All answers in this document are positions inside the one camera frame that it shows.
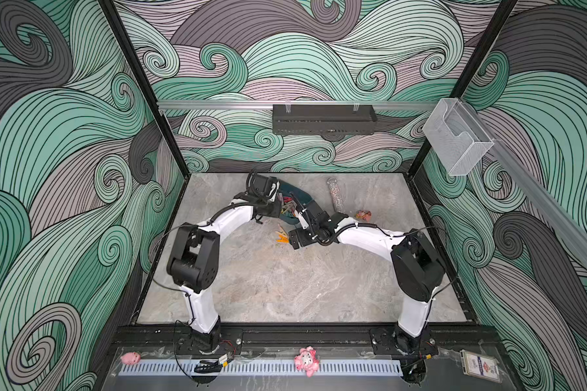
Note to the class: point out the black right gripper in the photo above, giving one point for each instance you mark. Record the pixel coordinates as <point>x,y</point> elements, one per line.
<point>299,234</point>

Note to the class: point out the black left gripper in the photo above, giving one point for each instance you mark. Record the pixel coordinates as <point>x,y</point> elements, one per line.
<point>276,208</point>

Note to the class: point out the orange clothespin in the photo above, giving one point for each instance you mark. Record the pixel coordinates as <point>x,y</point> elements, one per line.
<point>282,239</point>

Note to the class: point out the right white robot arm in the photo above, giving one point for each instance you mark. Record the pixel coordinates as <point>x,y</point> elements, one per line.
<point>416,262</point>

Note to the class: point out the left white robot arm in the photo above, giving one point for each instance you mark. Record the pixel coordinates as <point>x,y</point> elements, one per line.
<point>194,261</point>

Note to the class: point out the teal storage box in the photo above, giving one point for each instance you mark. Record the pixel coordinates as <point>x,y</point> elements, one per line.
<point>286,189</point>

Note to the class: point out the rhinestone silver microphone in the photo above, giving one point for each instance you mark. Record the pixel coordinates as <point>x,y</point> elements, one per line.
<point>335,193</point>

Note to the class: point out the pink strawberry bear toy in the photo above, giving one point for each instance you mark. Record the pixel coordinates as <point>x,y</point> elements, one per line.
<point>363,215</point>

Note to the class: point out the pink pig plush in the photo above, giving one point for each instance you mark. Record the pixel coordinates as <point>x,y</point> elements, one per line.
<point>307,361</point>

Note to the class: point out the small pink toy left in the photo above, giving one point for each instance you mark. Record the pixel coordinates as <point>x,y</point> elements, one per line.
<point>130,358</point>

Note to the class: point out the badge card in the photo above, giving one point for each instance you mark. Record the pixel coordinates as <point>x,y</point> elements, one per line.
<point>480,366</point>

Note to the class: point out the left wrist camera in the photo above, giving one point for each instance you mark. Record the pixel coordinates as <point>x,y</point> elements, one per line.
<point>262,186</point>

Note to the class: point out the black wall tray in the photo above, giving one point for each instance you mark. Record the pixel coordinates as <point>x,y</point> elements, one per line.
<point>324,120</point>

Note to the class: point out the aluminium rail back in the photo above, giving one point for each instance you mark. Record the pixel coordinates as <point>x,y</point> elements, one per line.
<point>228,104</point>

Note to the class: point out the aluminium rail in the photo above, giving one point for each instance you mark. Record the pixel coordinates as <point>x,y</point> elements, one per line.
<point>555,185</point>
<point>228,104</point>

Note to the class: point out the clear plastic wall holder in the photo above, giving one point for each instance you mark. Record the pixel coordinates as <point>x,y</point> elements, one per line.
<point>457,135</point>

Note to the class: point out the white slotted cable duct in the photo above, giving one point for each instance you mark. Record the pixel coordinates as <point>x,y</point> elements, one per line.
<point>266,367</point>

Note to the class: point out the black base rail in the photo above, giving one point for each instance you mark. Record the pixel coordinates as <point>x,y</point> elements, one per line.
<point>246,338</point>

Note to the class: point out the black corner frame post left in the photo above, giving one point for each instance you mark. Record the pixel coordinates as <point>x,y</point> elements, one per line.
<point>123,40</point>

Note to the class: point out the black corner frame post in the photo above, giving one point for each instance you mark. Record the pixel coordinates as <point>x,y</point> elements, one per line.
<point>481,51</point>
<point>123,40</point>

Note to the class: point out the aluminium rail right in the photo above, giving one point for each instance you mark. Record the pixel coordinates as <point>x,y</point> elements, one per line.
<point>555,185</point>

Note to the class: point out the black corner frame post right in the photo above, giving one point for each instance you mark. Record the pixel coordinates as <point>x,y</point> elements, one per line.
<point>481,51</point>

